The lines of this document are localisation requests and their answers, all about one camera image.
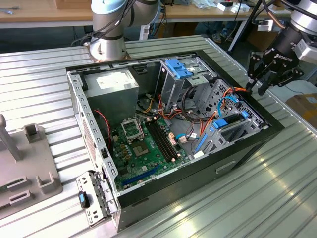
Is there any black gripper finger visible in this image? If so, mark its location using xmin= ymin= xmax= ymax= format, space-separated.
xmin=245 ymin=51 xmax=276 ymax=93
xmin=257 ymin=64 xmax=305 ymax=97

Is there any orange disk power wire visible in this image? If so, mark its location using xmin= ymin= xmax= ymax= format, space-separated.
xmin=199 ymin=86 xmax=252 ymax=139

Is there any hard disk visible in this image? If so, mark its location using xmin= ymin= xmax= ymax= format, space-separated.
xmin=195 ymin=111 xmax=250 ymax=152

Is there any metal disk bay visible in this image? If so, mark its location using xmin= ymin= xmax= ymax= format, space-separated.
xmin=193 ymin=79 xmax=270 ymax=159

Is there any white floor sheet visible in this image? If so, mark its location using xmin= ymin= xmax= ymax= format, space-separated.
xmin=284 ymin=80 xmax=317 ymax=96

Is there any cardboard box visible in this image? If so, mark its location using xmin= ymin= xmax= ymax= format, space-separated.
xmin=284 ymin=93 xmax=317 ymax=129
xmin=246 ymin=24 xmax=279 ymax=52

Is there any small white device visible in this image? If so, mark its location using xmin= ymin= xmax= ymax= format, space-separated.
xmin=257 ymin=19 xmax=274 ymax=32

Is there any black stand pole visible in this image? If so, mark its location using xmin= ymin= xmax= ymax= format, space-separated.
xmin=227 ymin=0 xmax=263 ymax=53

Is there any small white box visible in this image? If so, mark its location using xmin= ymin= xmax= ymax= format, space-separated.
xmin=217 ymin=1 xmax=235 ymax=12
xmin=231 ymin=4 xmax=251 ymax=13

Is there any blue bay latch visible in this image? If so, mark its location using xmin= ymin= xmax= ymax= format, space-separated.
xmin=166 ymin=59 xmax=194 ymax=79

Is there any wooden desk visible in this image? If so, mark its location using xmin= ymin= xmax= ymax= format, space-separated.
xmin=160 ymin=4 xmax=294 ymax=24
xmin=0 ymin=0 xmax=94 ymax=28

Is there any metal drive cage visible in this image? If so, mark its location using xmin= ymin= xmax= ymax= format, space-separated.
xmin=158 ymin=53 xmax=216 ymax=114

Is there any black RAM slot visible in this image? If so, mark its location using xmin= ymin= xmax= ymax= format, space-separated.
xmin=145 ymin=119 xmax=175 ymax=163
xmin=150 ymin=118 xmax=180 ymax=161

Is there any open black PC case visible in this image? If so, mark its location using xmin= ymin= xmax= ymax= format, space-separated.
xmin=65 ymin=51 xmax=285 ymax=233

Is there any metal socket cover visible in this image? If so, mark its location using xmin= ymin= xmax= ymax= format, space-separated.
xmin=120 ymin=119 xmax=145 ymax=142

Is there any CPU socket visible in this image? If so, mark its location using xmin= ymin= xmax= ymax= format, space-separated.
xmin=120 ymin=118 xmax=146 ymax=142

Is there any square chipset chip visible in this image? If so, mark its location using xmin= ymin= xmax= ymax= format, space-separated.
xmin=132 ymin=142 xmax=151 ymax=157

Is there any grey power supply unit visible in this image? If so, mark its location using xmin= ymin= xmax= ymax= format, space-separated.
xmin=83 ymin=68 xmax=141 ymax=129

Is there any green motherboard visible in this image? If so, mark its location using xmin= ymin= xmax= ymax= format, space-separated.
xmin=110 ymin=116 xmax=191 ymax=191

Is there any blue expansion slot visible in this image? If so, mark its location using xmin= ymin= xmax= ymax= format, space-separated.
xmin=122 ymin=165 xmax=161 ymax=187

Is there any grey parts rack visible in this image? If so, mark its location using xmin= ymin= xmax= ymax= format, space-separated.
xmin=0 ymin=114 xmax=64 ymax=221

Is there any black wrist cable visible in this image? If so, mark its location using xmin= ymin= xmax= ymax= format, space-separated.
xmin=260 ymin=0 xmax=289 ymax=30

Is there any black sleeved cable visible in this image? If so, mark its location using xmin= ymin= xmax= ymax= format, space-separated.
xmin=181 ymin=85 xmax=199 ymax=119

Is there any coloured supply wire bundle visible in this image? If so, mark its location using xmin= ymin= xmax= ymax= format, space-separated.
xmin=135 ymin=93 xmax=190 ymax=122

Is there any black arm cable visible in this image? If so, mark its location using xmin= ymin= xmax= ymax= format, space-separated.
xmin=71 ymin=0 xmax=136 ymax=47

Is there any red black twisted wire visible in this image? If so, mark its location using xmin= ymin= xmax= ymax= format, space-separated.
xmin=93 ymin=109 xmax=112 ymax=151

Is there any grey adapter cable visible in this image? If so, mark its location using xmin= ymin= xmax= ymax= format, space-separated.
xmin=0 ymin=6 xmax=20 ymax=15

